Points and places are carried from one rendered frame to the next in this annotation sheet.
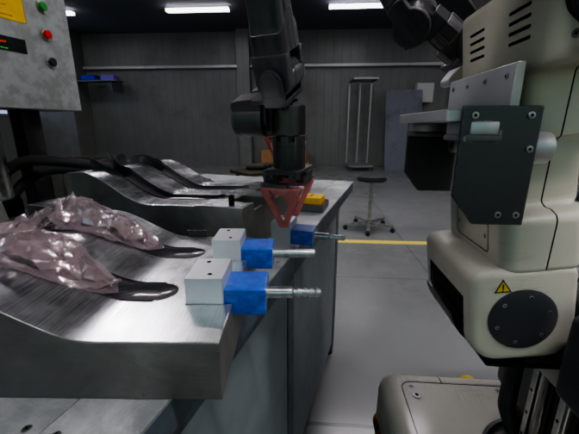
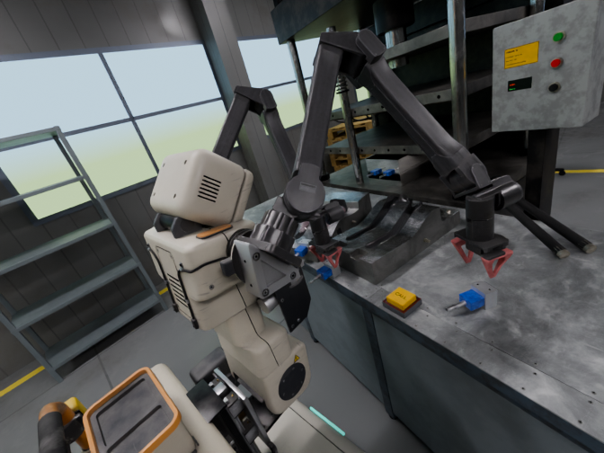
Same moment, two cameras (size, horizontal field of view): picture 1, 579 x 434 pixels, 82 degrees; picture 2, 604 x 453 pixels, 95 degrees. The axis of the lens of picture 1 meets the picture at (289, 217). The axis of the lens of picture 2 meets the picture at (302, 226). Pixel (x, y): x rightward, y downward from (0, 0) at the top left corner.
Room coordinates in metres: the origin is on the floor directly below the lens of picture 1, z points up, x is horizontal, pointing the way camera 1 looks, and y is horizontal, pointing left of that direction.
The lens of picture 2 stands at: (1.19, -0.66, 1.42)
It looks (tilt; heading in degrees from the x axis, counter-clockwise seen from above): 24 degrees down; 136
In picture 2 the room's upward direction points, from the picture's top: 17 degrees counter-clockwise
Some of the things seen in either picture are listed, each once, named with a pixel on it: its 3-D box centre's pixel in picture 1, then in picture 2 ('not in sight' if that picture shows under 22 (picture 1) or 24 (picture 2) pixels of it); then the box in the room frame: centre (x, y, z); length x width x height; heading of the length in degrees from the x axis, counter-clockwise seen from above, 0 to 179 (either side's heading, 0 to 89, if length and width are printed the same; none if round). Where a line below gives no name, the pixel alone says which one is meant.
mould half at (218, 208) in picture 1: (166, 196); (392, 227); (0.72, 0.27, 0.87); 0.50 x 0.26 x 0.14; 72
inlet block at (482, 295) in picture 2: not in sight; (468, 301); (1.05, -0.01, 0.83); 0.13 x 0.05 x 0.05; 53
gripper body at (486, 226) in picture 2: not in sight; (479, 228); (1.07, 0.02, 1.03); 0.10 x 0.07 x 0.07; 142
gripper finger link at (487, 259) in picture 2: not in sight; (488, 258); (1.09, 0.00, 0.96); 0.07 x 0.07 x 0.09; 52
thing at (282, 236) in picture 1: (308, 234); (322, 273); (0.58, -0.04, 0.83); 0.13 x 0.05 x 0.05; 74
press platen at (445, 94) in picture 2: not in sight; (407, 95); (0.44, 1.34, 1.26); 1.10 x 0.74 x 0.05; 162
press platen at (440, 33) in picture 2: not in sight; (404, 52); (0.45, 1.35, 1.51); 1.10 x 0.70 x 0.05; 162
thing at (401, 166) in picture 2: not in sight; (407, 159); (0.45, 1.20, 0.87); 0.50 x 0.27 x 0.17; 72
